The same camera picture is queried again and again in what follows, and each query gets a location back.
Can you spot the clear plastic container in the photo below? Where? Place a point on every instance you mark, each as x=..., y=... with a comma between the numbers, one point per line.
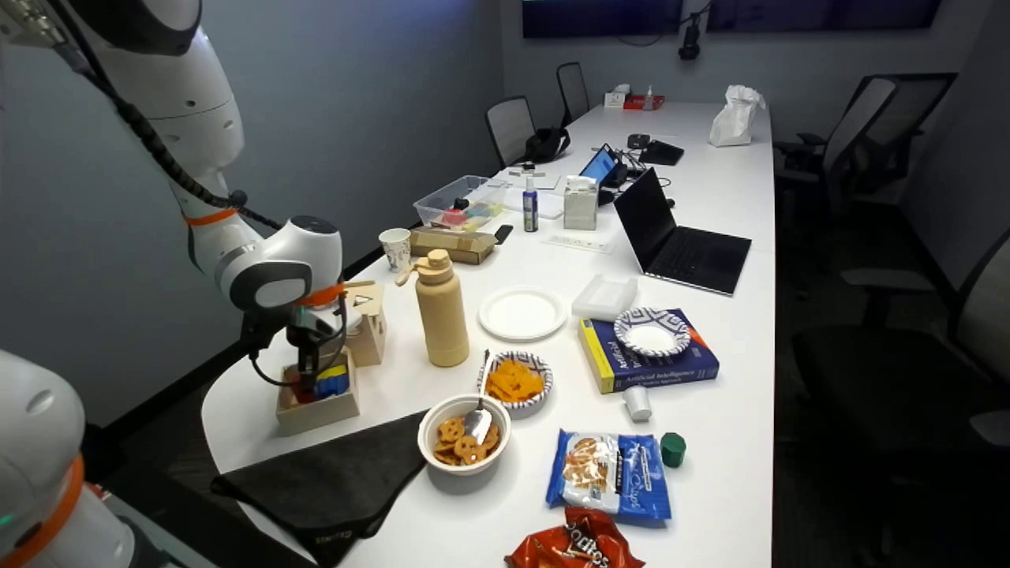
x=462, y=202

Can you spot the white bowl of pretzels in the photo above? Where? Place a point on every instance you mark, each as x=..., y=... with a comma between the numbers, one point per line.
x=449, y=448

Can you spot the metal spoon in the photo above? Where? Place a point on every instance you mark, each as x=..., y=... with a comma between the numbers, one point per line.
x=479, y=420

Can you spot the small spray bottle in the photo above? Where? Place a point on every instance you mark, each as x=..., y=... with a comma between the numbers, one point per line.
x=532, y=206

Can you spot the wooden shape sorter box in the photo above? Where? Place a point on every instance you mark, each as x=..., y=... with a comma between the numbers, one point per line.
x=364, y=322

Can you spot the black laptop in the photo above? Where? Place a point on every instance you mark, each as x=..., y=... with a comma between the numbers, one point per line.
x=671, y=250

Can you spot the patterned bowl of orange chips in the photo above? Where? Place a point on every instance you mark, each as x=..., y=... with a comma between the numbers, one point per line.
x=516, y=379

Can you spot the red chip bag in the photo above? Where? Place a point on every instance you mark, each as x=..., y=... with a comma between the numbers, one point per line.
x=583, y=541

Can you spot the white plastic bag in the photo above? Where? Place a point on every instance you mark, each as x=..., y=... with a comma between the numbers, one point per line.
x=736, y=119

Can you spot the beige water bottle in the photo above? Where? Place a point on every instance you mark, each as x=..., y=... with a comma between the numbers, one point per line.
x=439, y=306

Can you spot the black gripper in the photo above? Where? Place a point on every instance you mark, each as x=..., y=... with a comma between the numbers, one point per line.
x=317, y=335

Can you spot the patterned bowl on box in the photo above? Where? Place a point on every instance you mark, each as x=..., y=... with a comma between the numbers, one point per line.
x=652, y=333

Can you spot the green bottle cap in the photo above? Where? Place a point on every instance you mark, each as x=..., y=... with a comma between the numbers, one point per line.
x=675, y=448

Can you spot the wooden box on table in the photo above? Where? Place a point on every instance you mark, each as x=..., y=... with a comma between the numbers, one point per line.
x=462, y=246

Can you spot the dark grey cloth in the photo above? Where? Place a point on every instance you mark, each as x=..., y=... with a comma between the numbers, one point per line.
x=333, y=493

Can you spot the wooden tray with blocks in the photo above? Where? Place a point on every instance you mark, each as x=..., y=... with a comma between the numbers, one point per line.
x=298, y=407

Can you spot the office chair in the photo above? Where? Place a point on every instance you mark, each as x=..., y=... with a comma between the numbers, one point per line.
x=511, y=123

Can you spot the white tissue box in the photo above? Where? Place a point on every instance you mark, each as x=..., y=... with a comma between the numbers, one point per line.
x=578, y=202

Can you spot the white empty plate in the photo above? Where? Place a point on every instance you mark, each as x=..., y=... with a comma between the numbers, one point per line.
x=521, y=315

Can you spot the tablet with blue screen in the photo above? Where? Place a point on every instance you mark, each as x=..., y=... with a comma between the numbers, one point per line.
x=603, y=167

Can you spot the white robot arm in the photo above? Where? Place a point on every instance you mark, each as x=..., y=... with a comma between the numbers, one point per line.
x=163, y=78

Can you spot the blue wooden block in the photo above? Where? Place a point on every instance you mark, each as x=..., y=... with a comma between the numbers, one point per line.
x=337, y=379

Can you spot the paper cup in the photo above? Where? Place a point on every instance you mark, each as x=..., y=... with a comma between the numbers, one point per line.
x=397, y=245

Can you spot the blue and yellow box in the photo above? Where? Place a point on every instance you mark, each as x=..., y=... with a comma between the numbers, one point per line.
x=618, y=368

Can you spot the blue snack bag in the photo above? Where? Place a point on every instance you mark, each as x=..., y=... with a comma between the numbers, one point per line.
x=606, y=470

